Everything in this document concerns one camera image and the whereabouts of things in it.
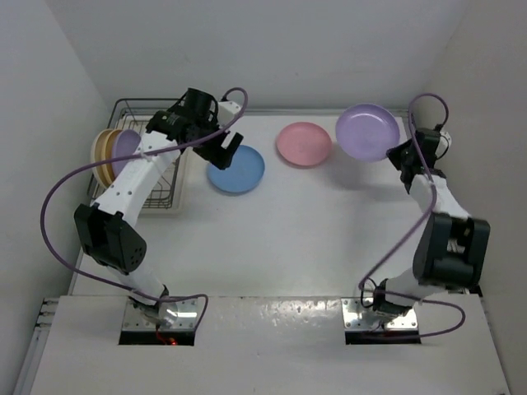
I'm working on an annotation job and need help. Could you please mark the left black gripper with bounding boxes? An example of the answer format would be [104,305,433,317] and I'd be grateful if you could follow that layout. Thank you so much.
[191,114,241,170]

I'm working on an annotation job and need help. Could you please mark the blue plate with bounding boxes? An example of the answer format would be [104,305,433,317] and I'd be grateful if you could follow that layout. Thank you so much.
[206,145,266,194]

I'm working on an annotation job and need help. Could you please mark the purple plate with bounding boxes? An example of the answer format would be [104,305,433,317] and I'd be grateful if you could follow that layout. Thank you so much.
[111,129,141,177]
[335,104,400,162]

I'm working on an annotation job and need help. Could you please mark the pink plate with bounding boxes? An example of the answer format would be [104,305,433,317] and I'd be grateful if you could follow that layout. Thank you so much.
[275,122,333,167]

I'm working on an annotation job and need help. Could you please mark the orange plate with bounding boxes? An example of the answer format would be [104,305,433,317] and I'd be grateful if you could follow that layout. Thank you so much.
[98,129,121,188]

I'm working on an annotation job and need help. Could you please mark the cream plate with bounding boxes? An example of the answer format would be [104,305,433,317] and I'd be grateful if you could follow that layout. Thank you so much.
[90,128,112,185]

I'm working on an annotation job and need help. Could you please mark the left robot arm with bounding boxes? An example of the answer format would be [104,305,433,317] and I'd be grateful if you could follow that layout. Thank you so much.
[74,88,247,309]

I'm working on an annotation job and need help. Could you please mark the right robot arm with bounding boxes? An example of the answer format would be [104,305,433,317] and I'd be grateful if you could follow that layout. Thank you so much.
[371,128,491,318]

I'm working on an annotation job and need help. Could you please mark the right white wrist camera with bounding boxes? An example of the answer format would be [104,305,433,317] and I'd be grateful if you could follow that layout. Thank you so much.
[436,130,452,160]

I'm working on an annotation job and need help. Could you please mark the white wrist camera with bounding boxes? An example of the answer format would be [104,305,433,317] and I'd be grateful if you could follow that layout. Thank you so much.
[436,130,452,160]
[217,101,241,127]

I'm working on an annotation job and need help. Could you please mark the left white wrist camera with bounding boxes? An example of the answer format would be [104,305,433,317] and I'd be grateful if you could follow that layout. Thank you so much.
[217,101,241,127]

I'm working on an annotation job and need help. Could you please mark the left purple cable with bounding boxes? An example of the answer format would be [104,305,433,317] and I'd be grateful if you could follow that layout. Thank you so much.
[40,86,250,330]

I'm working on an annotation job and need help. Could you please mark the grey wire dish rack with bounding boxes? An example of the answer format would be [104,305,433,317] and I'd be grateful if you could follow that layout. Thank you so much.
[89,99,186,216]

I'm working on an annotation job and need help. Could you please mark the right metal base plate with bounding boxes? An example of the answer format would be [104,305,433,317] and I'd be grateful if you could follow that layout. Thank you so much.
[341,297,418,332]

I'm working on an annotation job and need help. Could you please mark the metal base plate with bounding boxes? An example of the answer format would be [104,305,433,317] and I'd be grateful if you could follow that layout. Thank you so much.
[122,299,198,332]
[341,297,418,332]

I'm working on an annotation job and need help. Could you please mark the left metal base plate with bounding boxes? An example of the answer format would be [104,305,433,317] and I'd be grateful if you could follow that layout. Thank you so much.
[122,299,198,332]

